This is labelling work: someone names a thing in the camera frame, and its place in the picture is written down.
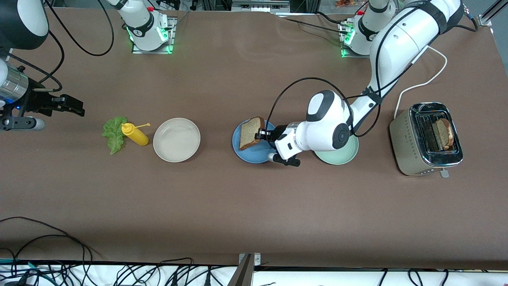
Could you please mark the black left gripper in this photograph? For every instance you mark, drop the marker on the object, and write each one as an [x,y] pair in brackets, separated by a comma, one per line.
[276,133]

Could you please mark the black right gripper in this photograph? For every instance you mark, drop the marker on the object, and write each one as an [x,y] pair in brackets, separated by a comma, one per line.
[38,103]

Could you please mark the brown bread slice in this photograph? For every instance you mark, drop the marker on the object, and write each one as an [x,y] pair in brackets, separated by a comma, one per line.
[442,135]
[249,133]

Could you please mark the green lettuce leaf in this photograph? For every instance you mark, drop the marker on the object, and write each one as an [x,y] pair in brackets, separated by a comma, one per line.
[113,137]

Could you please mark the yellow mustard squeeze bottle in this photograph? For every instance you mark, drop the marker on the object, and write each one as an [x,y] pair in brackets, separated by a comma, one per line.
[137,137]

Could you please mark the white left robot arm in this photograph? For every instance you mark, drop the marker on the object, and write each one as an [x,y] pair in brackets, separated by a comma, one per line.
[401,43]

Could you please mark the blue plate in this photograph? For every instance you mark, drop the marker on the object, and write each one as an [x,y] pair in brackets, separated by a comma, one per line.
[254,155]

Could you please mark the green plate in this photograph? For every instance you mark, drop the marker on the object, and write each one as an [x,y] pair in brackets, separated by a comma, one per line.
[341,158]

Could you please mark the beige plate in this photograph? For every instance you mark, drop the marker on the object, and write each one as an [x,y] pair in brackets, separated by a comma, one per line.
[176,140]

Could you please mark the grey metal box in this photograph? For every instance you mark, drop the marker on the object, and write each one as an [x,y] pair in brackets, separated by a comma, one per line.
[260,6]

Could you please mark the chrome and beige toaster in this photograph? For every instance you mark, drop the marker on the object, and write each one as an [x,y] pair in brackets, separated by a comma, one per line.
[405,139]

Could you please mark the orange snack packet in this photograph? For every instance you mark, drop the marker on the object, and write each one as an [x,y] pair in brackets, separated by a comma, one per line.
[343,3]

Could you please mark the aluminium frame profile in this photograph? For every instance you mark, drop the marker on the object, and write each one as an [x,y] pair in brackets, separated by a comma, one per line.
[244,274]

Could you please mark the metal corner bracket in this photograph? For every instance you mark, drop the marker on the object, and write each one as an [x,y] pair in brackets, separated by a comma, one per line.
[485,20]

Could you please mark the aluminium frame strut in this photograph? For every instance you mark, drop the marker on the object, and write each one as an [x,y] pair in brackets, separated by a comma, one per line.
[496,10]

